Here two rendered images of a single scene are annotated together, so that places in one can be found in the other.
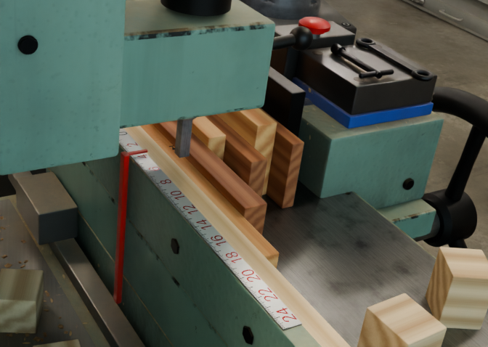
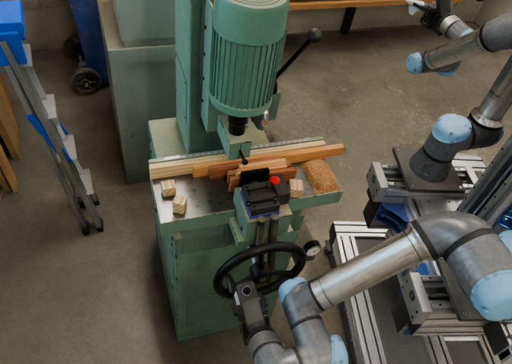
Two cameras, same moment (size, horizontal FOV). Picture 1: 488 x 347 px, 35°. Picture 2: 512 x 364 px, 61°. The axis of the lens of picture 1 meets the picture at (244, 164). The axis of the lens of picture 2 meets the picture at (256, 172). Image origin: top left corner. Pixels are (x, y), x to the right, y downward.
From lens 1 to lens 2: 1.40 m
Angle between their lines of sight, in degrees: 76
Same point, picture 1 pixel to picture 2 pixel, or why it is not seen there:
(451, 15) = not seen: outside the picture
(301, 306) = (171, 164)
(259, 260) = (187, 161)
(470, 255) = (181, 201)
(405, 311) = (170, 184)
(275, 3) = not seen: hidden behind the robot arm
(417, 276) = (194, 208)
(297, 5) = not seen: hidden behind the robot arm
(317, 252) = (208, 191)
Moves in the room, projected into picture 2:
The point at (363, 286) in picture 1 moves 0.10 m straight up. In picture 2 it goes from (193, 195) to (193, 174)
